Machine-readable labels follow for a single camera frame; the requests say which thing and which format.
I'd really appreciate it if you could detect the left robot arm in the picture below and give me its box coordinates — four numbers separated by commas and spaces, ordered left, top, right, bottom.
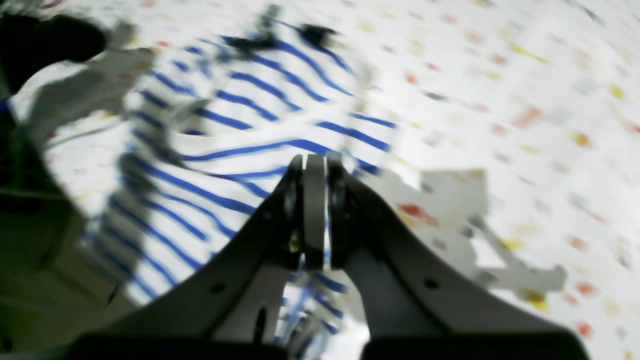
0, 14, 109, 100

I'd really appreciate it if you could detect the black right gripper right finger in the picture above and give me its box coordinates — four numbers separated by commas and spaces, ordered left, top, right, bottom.
326, 153, 588, 360

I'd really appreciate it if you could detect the blue white striped t-shirt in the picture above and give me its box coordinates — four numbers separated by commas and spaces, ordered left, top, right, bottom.
85, 20, 401, 360

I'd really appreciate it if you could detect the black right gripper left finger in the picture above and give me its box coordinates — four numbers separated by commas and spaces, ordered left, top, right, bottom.
75, 154, 326, 360

